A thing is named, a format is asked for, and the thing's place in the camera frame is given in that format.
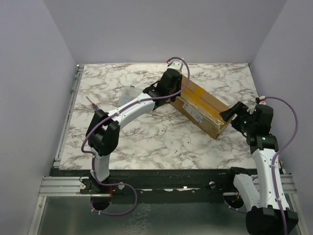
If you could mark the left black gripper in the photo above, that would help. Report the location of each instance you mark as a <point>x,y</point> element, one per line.
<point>177,85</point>

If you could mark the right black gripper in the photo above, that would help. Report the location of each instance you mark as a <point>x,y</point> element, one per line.
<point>238,113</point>

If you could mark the brown cardboard express box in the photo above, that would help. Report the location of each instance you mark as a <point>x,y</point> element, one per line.
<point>201,108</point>

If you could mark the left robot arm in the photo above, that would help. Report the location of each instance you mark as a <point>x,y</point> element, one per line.
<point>102,136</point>

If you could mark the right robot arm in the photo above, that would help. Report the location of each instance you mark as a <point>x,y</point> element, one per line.
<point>267,210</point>

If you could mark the clear plastic screw box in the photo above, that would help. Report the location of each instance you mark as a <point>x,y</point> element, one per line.
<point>129,95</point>

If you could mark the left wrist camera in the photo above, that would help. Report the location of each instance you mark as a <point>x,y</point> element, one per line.
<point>175,64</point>

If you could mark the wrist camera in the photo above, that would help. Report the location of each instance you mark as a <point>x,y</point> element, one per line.
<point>175,64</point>
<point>259,100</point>

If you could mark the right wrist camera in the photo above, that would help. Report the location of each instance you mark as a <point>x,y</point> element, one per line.
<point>259,100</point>

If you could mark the red handled screwdriver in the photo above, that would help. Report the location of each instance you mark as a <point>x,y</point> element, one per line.
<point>95,107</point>

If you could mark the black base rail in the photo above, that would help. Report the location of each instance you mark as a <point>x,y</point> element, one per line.
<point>150,186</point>

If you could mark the aluminium frame rail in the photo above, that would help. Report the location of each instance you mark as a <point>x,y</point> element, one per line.
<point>41,200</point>

